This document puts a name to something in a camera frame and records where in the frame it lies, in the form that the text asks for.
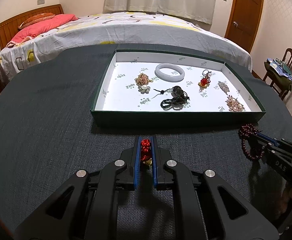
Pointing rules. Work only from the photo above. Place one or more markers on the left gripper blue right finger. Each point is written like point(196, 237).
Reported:
point(154, 150)

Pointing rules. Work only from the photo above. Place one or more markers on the wooden headboard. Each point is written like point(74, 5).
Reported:
point(9, 27)

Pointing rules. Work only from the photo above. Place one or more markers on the dark red bead mala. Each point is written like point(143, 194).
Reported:
point(245, 134)

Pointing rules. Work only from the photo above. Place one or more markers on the wooden chair with clothes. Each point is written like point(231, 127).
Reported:
point(280, 73)

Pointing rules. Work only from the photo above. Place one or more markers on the silver pearl ring pendant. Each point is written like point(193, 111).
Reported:
point(207, 74)

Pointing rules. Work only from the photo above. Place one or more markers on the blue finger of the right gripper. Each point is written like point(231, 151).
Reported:
point(263, 139)
point(254, 145)

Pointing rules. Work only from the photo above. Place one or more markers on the long red tassel charm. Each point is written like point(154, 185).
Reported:
point(204, 82)

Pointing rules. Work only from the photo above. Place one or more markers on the wall switch plate left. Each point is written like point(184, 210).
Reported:
point(40, 2)

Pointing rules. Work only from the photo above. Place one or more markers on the white jade bangle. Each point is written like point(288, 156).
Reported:
point(169, 72)

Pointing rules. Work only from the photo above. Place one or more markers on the wooden door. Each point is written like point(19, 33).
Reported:
point(244, 22)

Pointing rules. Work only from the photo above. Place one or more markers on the dark grey table cloth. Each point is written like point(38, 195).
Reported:
point(47, 133)

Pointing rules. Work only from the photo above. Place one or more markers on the pink pillow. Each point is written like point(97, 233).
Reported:
point(39, 28)

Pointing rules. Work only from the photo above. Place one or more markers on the silver crystal tassel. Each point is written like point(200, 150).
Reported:
point(224, 87)

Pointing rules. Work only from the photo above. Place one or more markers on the green shallow tray box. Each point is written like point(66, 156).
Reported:
point(172, 105)

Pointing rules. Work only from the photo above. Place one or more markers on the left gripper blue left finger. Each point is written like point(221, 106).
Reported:
point(137, 160)

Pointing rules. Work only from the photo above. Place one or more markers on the orange pillow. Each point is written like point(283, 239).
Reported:
point(35, 19)

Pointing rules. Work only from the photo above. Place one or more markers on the bed with white sheet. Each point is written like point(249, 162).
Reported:
point(117, 28)

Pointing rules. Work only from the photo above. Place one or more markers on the pearl flower brooch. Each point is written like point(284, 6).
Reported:
point(144, 89)

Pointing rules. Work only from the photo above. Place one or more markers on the small red tassel charm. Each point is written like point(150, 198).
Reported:
point(146, 152)

